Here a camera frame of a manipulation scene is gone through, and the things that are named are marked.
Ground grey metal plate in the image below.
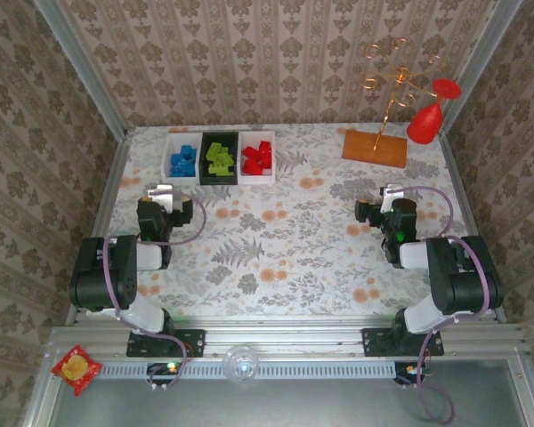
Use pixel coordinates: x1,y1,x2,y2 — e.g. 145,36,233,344
48,377,530,427

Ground gold wire stand wooden base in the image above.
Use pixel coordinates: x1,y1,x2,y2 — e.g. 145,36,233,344
341,37,446,169

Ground black plastic container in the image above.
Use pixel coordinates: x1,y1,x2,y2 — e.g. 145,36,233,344
198,131,241,187

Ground aluminium frame lower rail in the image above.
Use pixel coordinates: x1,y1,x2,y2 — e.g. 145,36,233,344
506,353,534,427
21,346,68,427

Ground aluminium frame post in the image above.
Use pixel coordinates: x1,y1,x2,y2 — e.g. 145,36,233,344
440,0,524,139
31,0,130,140

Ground white plastic container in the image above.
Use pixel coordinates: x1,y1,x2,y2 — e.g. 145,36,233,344
161,132,204,187
239,130,277,186

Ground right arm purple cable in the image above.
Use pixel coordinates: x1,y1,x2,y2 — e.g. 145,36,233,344
398,185,495,423

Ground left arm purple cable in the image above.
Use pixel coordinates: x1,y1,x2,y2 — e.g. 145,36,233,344
102,190,207,392

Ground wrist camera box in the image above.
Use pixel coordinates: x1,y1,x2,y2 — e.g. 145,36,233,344
146,184,177,213
379,183,404,210

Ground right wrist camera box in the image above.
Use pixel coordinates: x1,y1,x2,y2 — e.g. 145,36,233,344
379,183,404,210

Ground red plastic goblet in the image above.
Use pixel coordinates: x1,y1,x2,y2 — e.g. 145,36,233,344
406,78,463,146

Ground floral patterned table cover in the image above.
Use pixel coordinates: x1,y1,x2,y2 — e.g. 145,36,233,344
86,123,495,320

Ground red snack packet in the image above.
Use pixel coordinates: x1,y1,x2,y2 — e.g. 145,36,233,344
51,345,103,397

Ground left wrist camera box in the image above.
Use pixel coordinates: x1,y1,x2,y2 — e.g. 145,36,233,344
146,184,177,213

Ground aluminium frame cross beam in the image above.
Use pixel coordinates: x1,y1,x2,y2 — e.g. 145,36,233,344
47,316,530,360

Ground grey slotted cable duct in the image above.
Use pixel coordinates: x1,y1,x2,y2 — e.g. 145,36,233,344
101,359,397,380

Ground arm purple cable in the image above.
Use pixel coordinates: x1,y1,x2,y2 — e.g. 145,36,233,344
398,185,495,423
102,190,207,392

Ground aluminium frame side rail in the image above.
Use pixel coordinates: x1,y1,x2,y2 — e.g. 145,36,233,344
64,131,133,326
440,133,508,324

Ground clear glass dome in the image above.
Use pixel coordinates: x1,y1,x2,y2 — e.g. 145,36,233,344
222,344,260,383

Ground black controller board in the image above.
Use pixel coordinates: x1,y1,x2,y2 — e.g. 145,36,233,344
393,360,433,387
146,361,182,387

